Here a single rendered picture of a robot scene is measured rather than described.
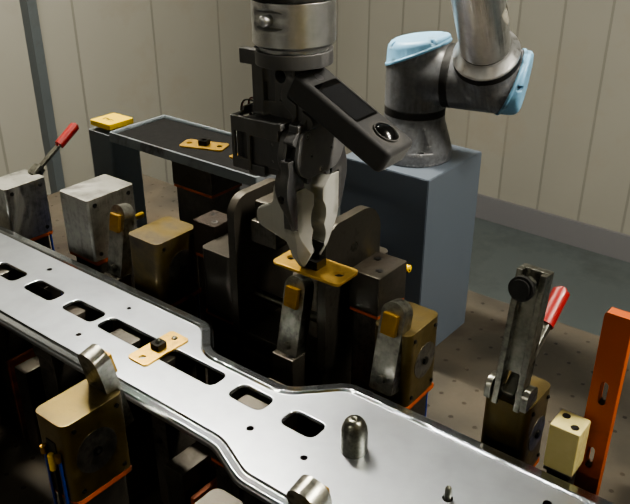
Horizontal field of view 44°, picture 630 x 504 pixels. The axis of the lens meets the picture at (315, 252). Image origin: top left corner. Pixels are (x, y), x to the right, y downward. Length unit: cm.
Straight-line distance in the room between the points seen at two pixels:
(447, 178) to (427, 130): 10
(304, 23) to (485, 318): 121
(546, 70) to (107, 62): 189
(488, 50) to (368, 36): 278
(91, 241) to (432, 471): 73
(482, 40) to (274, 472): 76
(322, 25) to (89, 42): 282
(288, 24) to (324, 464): 50
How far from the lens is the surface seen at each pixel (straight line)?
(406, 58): 145
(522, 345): 94
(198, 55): 388
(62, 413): 98
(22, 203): 162
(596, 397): 94
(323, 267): 79
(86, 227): 139
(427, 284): 155
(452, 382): 159
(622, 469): 147
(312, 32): 69
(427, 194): 145
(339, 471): 93
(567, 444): 93
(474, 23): 130
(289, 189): 72
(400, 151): 70
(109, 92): 357
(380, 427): 99
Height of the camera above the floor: 163
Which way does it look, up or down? 27 degrees down
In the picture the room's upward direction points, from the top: straight up
